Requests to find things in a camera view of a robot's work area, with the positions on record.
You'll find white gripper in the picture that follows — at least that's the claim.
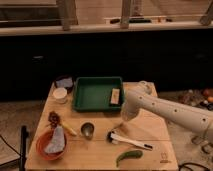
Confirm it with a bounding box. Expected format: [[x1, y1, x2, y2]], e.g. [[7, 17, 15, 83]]
[[121, 103, 139, 122]]

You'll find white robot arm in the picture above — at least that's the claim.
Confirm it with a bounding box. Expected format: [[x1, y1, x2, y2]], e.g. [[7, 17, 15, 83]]
[[121, 81, 213, 143]]

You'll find metal cup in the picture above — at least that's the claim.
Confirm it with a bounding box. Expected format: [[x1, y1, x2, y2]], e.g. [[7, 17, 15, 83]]
[[81, 122, 94, 140]]

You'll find white paper cup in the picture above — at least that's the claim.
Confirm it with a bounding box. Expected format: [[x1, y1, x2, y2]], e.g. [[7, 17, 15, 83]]
[[53, 87, 67, 104]]

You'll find small wooden block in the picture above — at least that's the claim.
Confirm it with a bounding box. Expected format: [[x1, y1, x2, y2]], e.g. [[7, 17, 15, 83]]
[[110, 88, 120, 105]]

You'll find green plastic tray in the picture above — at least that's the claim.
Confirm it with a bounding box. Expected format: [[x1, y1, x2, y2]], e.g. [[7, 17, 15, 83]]
[[72, 76, 124, 112]]

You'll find green chili pepper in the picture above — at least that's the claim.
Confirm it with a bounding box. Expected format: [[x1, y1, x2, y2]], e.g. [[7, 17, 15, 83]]
[[116, 150, 143, 166]]

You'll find dark blue bowl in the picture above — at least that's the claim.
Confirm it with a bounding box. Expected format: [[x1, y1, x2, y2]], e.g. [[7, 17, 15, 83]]
[[54, 77, 74, 92]]

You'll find grey cloth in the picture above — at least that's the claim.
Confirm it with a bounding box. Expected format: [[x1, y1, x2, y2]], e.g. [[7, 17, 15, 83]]
[[44, 126, 65, 154]]

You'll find orange bowl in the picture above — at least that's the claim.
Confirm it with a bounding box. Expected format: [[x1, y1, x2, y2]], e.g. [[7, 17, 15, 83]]
[[36, 130, 65, 161]]

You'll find black chair frame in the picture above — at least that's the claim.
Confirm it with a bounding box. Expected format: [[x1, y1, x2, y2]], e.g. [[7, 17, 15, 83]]
[[19, 125, 29, 171]]

